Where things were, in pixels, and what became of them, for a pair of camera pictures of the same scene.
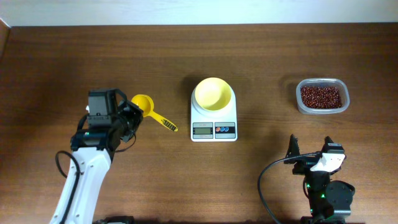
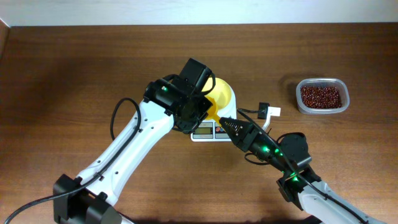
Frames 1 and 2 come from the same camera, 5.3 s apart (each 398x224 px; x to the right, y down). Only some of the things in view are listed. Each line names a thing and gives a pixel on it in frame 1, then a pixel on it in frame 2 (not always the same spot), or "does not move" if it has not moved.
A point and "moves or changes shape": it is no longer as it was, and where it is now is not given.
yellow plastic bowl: [212, 93] does not move
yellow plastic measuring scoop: [147, 104] moves or changes shape
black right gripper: [306, 166] -> [246, 137]
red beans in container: [319, 97] does not move
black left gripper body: [134, 111] -> [203, 109]
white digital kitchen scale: [219, 126] does not move
